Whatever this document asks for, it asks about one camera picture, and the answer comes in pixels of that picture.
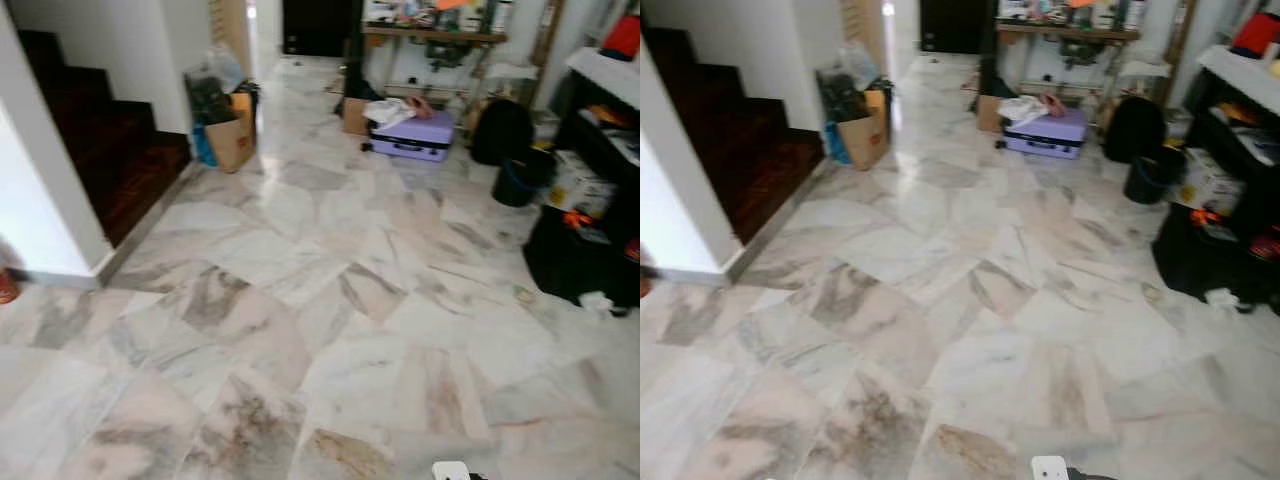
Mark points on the red small object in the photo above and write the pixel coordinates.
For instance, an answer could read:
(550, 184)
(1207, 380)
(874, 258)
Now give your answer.
(644, 285)
(6, 286)

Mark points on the black shelf unit white top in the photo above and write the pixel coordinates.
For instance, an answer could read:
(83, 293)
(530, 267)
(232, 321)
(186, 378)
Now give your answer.
(1200, 262)
(575, 262)

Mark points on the orange small item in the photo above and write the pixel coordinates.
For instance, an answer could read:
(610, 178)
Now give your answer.
(575, 218)
(1203, 215)

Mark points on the white crumpled paper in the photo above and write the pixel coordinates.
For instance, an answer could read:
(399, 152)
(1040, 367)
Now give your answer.
(596, 302)
(1222, 298)

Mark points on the white cardboard box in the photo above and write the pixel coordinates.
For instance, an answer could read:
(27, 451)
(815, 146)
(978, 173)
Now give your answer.
(580, 185)
(1210, 182)

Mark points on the black bucket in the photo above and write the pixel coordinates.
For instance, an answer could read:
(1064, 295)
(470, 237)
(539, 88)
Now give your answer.
(1152, 180)
(520, 182)

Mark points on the dark wooden staircase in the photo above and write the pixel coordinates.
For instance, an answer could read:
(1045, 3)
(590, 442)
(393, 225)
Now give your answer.
(110, 150)
(740, 140)

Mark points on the black backpack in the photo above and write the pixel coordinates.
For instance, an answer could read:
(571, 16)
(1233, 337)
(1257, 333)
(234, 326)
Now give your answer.
(502, 130)
(1135, 128)

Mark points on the red box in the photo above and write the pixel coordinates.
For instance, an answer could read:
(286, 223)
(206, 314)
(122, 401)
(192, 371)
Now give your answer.
(622, 38)
(1255, 35)

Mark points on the white plastic bag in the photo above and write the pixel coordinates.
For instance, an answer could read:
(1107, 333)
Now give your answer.
(1146, 69)
(513, 71)

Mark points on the blue bag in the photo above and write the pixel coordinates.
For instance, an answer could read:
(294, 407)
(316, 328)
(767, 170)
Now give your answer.
(202, 145)
(833, 142)

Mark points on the purple suitcase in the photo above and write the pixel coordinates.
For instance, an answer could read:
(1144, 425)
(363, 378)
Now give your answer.
(1050, 138)
(415, 142)

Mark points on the brown paper bag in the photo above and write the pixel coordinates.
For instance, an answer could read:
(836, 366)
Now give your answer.
(232, 145)
(865, 140)

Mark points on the pink small item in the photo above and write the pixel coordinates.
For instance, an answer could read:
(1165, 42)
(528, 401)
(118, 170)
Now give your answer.
(422, 105)
(1054, 103)

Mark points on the clear plastic bag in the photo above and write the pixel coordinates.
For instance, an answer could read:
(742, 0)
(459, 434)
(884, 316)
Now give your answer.
(850, 70)
(215, 70)

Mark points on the white cloth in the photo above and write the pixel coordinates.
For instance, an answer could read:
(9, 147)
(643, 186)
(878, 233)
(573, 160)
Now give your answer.
(1022, 108)
(388, 112)

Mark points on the brown cardboard box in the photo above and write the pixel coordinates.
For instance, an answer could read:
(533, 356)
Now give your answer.
(355, 115)
(990, 113)

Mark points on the dark door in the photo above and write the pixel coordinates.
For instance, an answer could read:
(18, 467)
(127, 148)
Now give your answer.
(955, 25)
(315, 25)

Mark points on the wooden wall shelf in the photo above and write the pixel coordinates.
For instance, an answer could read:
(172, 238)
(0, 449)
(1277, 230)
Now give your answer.
(1068, 33)
(435, 35)

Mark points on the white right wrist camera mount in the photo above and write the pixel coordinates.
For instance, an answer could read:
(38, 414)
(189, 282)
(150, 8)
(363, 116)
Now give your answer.
(450, 471)
(1049, 468)

